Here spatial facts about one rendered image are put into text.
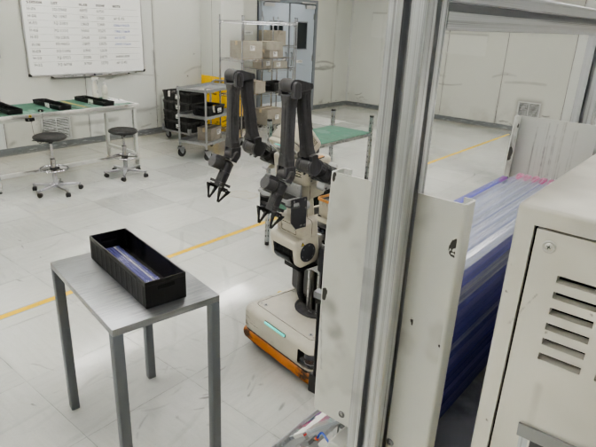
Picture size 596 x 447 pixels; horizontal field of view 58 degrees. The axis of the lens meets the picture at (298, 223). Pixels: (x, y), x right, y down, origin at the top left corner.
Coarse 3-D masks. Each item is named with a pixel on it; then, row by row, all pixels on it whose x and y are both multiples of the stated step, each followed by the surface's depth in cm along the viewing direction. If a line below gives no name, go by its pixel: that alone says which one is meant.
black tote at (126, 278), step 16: (96, 240) 236; (112, 240) 249; (128, 240) 251; (96, 256) 240; (112, 256) 223; (144, 256) 240; (160, 256) 226; (112, 272) 227; (128, 272) 212; (160, 272) 230; (176, 272) 217; (128, 288) 216; (144, 288) 203; (160, 288) 206; (176, 288) 211; (144, 304) 206; (160, 304) 208
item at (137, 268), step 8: (112, 248) 245; (120, 248) 245; (120, 256) 237; (128, 256) 238; (128, 264) 230; (136, 264) 231; (136, 272) 224; (144, 272) 224; (152, 272) 224; (144, 280) 217
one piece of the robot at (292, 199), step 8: (288, 184) 269; (296, 184) 264; (264, 192) 271; (288, 192) 271; (296, 192) 266; (264, 200) 281; (288, 200) 259; (296, 200) 261; (304, 200) 264; (296, 208) 263; (304, 208) 266; (296, 216) 264; (304, 216) 268; (296, 224) 266; (304, 224) 269
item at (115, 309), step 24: (144, 240) 267; (72, 264) 238; (96, 264) 239; (72, 288) 220; (96, 288) 219; (120, 288) 220; (192, 288) 222; (96, 312) 202; (120, 312) 202; (144, 312) 203; (168, 312) 204; (216, 312) 220; (120, 336) 194; (144, 336) 284; (216, 336) 224; (72, 360) 257; (120, 360) 197; (216, 360) 228; (72, 384) 261; (120, 384) 200; (216, 384) 232; (72, 408) 265; (120, 408) 203; (216, 408) 237; (120, 432) 209; (216, 432) 242
